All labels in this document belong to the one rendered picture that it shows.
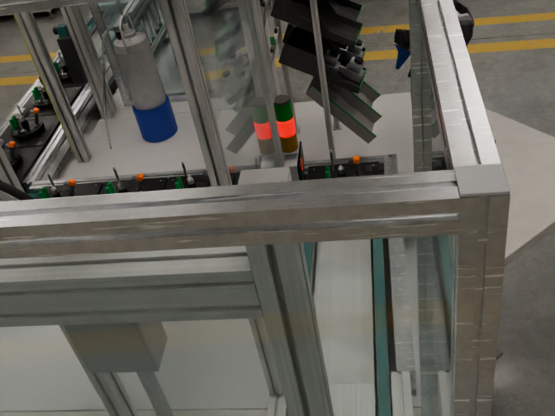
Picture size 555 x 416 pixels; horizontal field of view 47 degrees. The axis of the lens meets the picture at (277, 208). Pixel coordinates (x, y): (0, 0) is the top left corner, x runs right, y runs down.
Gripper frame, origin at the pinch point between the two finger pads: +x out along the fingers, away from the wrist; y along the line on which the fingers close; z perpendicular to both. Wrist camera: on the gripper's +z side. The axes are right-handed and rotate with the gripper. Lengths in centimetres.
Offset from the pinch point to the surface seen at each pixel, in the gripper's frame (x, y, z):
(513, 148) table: 12, 13, -48
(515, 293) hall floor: 74, 1, -108
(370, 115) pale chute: 22.5, -9.6, -2.5
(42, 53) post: 52, -64, 102
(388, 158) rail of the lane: 30.3, 8.3, -4.9
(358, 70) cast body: 8.2, -2.5, 14.2
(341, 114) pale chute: 23.8, -2.7, 12.8
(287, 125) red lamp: 23, 33, 48
